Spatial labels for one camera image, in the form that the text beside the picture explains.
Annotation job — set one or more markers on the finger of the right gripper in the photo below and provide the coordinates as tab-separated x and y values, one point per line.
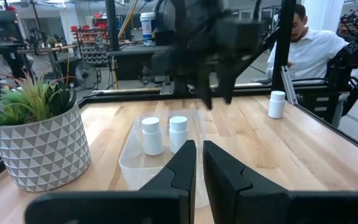
225	84
205	90

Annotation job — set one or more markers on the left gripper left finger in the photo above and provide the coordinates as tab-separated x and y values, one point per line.
166	205

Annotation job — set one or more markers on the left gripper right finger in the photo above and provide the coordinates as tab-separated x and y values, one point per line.
228	199

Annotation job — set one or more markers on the white pill bottle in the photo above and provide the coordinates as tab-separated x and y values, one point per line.
276	107
177	132
152	138

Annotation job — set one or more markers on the clear plastic basket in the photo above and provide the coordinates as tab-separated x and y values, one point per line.
132	161

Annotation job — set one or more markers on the black background workbench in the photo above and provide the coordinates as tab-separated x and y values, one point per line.
132	62

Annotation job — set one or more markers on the person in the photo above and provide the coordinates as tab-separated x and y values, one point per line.
309	53

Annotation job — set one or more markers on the white canister blue label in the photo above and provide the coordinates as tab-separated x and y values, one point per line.
148	28

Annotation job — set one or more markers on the black drawer cabinet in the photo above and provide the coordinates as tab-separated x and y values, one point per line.
317	104

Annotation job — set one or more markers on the yellow pole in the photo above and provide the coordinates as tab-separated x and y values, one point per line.
127	18

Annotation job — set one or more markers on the black floor fan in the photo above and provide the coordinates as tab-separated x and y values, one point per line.
87	75

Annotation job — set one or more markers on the red storage bin rack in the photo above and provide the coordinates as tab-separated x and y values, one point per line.
92	43

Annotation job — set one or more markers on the white geometric plant pot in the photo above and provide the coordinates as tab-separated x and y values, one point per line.
42	152

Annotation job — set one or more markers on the green artificial succulent plant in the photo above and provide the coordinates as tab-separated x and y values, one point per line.
36	102

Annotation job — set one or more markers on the wooden workbench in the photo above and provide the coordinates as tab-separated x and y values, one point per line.
42	49

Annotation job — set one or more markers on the black aluminium table frame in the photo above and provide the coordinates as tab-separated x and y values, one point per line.
283	46

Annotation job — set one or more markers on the silver aluminium bracket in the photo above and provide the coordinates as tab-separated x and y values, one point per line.
289	87

